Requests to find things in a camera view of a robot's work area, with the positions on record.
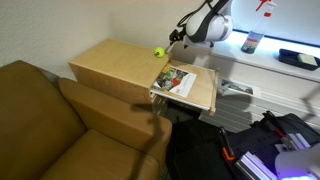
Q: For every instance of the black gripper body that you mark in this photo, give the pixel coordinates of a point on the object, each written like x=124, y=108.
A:
x=176, y=36

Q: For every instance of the yellow-green tennis ball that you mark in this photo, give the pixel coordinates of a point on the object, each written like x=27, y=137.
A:
x=159, y=52

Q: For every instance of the white spray bottle red trigger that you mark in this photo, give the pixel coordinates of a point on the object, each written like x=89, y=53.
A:
x=255, y=38

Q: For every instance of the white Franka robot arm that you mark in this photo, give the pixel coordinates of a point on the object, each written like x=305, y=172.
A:
x=210, y=26

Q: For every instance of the housing service brochure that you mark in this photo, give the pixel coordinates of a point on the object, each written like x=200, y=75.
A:
x=183, y=83

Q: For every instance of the white window ledge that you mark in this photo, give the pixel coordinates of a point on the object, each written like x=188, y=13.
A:
x=233, y=56

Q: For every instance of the light wooden nightstand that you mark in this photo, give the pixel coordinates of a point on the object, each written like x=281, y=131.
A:
x=113, y=63

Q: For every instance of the printed photo leaflet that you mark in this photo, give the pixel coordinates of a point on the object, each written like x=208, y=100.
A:
x=238, y=88

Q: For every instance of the white finned radiator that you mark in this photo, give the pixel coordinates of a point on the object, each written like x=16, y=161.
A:
x=240, y=110

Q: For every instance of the black robot cart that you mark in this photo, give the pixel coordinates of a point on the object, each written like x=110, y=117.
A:
x=196, y=140

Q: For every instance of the black plastic tray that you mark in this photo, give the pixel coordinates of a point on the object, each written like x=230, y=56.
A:
x=288, y=57

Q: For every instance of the black orange clamp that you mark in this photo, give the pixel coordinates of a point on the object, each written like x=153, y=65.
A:
x=227, y=146

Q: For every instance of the yellow sponge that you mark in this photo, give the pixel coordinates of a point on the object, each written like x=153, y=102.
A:
x=307, y=59

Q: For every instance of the tan leather sofa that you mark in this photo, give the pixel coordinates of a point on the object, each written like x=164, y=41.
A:
x=50, y=126

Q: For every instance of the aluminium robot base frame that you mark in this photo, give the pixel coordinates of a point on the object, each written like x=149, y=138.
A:
x=253, y=165

